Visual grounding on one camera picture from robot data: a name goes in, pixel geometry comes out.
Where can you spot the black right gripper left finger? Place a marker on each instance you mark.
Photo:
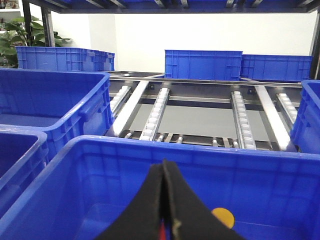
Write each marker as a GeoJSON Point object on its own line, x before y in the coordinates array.
{"type": "Point", "coordinates": [141, 219]}

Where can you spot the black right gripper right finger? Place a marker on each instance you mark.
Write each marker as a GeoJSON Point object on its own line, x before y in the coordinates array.
{"type": "Point", "coordinates": [189, 217]}

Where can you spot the yellow push button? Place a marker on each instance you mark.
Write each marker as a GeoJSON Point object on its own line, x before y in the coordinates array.
{"type": "Point", "coordinates": [225, 216]}

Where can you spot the white roller track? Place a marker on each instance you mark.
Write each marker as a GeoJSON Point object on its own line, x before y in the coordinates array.
{"type": "Point", "coordinates": [117, 99]}
{"type": "Point", "coordinates": [153, 122]}
{"type": "Point", "coordinates": [289, 112]}
{"type": "Point", "coordinates": [243, 128]}

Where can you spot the blue plastic crate right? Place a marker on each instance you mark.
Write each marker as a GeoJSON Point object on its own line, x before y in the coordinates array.
{"type": "Point", "coordinates": [273, 195]}

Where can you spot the blue plastic crate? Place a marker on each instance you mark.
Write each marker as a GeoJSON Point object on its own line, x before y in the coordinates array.
{"type": "Point", "coordinates": [23, 155]}
{"type": "Point", "coordinates": [273, 195]}

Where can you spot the white roller track centre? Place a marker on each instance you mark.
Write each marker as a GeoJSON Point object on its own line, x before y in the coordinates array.
{"type": "Point", "coordinates": [243, 128]}

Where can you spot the white roller track far left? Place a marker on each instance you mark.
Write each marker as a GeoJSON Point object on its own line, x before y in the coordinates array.
{"type": "Point", "coordinates": [117, 99]}

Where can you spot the blue plastic crate left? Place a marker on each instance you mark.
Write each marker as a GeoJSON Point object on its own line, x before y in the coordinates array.
{"type": "Point", "coordinates": [23, 155]}

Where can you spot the blue crate far left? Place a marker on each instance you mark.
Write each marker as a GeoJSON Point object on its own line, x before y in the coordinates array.
{"type": "Point", "coordinates": [64, 105]}

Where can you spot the blue crate right edge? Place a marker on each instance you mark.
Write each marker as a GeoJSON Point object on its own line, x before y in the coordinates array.
{"type": "Point", "coordinates": [305, 132]}

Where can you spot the white roller track right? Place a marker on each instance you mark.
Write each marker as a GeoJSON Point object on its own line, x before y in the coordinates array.
{"type": "Point", "coordinates": [289, 112]}

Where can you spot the blue crate far centre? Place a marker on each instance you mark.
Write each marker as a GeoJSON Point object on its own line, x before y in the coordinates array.
{"type": "Point", "coordinates": [214, 65]}

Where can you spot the blue crate far right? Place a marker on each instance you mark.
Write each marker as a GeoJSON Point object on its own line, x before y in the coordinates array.
{"type": "Point", "coordinates": [276, 68]}

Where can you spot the blue crate behind left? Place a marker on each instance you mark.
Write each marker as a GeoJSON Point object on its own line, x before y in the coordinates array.
{"type": "Point", "coordinates": [64, 59]}

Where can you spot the green potted plant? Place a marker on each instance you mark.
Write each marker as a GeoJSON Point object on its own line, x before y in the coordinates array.
{"type": "Point", "coordinates": [13, 33]}

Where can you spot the white guide rail left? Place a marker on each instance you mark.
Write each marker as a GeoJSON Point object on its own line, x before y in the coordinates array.
{"type": "Point", "coordinates": [127, 113]}

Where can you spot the white guide rail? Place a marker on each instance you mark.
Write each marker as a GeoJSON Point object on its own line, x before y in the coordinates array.
{"type": "Point", "coordinates": [276, 125]}
{"type": "Point", "coordinates": [127, 113]}

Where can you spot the white guide rail right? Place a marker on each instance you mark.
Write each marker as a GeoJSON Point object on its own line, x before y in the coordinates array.
{"type": "Point", "coordinates": [276, 125]}

